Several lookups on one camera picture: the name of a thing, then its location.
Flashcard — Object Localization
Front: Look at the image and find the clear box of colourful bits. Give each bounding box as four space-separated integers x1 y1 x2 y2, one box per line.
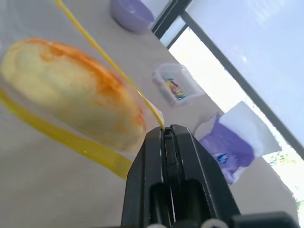
152 62 207 108

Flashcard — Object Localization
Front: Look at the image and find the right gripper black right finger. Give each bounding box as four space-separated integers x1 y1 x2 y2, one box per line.
165 124 241 224

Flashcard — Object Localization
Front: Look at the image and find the purple bowl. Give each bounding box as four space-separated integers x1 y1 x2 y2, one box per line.
109 0 155 33

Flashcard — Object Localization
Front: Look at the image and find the purple tissue pack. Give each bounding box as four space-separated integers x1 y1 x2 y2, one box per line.
193 100 283 186

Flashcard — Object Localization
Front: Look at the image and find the clear zip bag yellow seal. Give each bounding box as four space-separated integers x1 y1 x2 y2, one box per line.
0 0 165 181

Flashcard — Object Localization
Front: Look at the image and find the round yellow pineapple bun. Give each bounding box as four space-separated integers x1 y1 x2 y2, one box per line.
0 37 147 153

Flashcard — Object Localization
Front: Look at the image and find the dark window frame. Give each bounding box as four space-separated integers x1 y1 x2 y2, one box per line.
150 0 304 143

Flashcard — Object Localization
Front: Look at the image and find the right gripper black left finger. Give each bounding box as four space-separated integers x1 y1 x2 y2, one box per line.
120 126 173 227

